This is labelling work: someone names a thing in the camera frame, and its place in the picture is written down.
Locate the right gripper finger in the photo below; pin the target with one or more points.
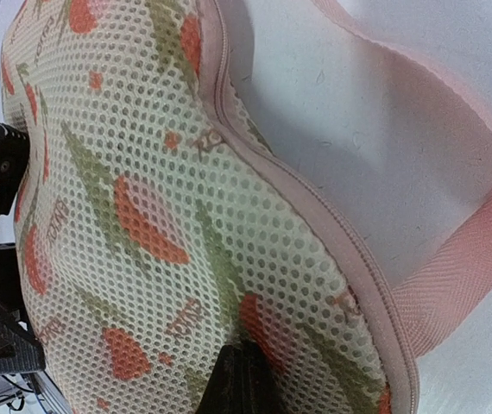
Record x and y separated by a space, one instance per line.
241 382

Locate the floral mesh laundry bag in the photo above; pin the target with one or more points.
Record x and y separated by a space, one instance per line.
154 225

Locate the pink bra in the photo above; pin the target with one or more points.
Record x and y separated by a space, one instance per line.
389 138

